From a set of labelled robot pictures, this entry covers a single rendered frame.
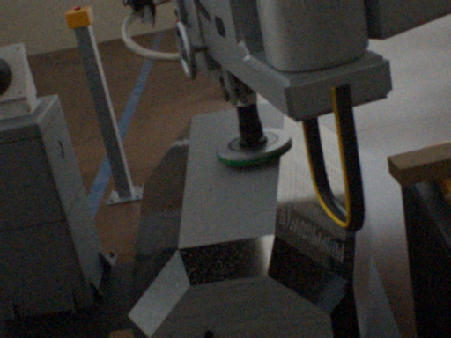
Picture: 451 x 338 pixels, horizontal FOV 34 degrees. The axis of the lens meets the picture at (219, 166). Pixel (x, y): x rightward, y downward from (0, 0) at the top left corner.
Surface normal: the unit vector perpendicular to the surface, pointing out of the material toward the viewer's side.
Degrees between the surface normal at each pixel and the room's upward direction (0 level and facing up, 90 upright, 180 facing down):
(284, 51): 90
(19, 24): 90
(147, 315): 53
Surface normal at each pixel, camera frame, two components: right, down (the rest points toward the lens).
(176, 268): -0.73, -0.25
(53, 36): 0.00, 0.37
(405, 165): -0.19, -0.91
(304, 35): -0.26, 0.41
